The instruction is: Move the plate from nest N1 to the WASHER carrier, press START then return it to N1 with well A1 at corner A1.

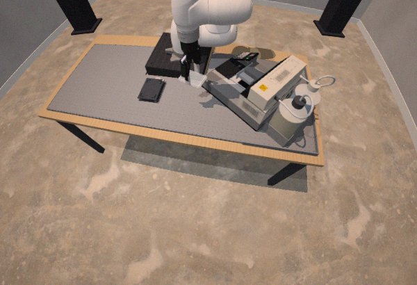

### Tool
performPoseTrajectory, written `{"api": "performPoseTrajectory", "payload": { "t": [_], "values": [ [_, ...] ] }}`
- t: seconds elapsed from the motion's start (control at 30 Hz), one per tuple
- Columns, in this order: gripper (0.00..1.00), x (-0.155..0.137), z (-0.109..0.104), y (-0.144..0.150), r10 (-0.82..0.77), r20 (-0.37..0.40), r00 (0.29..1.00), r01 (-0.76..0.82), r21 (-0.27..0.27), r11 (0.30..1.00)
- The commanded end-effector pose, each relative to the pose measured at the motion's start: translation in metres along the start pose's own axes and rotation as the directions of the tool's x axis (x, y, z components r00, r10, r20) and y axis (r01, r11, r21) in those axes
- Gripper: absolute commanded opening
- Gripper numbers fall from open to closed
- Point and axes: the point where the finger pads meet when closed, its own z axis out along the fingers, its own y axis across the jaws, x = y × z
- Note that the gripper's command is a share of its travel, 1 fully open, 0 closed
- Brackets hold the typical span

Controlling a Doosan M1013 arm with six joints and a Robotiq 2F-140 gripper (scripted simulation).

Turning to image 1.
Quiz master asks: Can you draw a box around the white plastic bottle with black cap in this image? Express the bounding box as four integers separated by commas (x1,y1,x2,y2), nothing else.
269,95,307,139

